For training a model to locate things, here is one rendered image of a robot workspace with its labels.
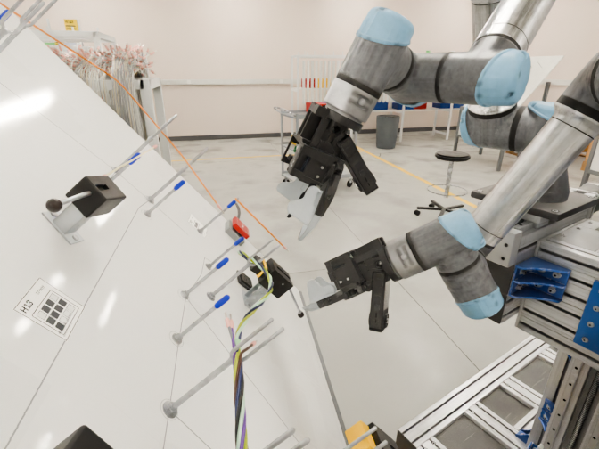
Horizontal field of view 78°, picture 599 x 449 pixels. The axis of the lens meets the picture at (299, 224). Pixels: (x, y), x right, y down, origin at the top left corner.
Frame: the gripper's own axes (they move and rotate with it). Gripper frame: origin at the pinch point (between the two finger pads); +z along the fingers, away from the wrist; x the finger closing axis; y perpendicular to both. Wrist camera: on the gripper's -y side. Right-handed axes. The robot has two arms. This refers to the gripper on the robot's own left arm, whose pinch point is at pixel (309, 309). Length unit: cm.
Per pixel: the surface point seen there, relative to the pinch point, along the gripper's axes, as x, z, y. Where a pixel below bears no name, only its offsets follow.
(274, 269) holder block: 10.5, -2.3, 9.4
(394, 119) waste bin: -658, 19, 238
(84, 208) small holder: 43.8, -3.4, 20.6
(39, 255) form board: 48, 0, 17
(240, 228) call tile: -5.5, 11.7, 23.9
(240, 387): 43.1, -13.9, -1.9
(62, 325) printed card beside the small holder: 48.9, -2.7, 9.2
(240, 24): -578, 194, 562
